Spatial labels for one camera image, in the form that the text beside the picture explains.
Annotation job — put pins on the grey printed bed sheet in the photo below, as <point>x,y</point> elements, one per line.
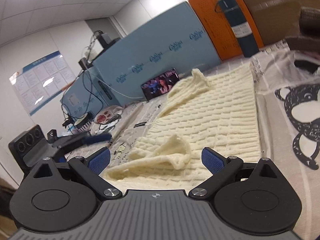
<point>287,103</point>

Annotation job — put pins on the blue white ceramic mug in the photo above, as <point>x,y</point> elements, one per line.
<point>84,123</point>

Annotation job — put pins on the smartphone playing video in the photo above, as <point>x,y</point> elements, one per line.
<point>160,85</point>

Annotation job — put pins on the black power adapter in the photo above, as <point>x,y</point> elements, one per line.
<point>104,40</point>

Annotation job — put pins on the orange flat box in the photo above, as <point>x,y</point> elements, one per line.
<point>219,30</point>

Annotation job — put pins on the dark blue vacuum bottle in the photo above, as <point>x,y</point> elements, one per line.
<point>239,25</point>

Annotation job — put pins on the dark brown folded garment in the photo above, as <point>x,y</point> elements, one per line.
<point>305,36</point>

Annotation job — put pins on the large brown cardboard box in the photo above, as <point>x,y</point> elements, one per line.
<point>276,18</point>

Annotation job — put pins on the light blue flat box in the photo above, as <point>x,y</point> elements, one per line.
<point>174,39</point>

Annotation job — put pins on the cream cable knit sweater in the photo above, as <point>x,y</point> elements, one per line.
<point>201,111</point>

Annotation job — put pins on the blue wall notice poster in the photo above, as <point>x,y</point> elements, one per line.
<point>41,81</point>

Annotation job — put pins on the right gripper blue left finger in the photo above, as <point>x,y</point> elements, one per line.
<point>88,171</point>

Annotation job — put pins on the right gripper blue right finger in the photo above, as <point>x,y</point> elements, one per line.
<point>223,172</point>

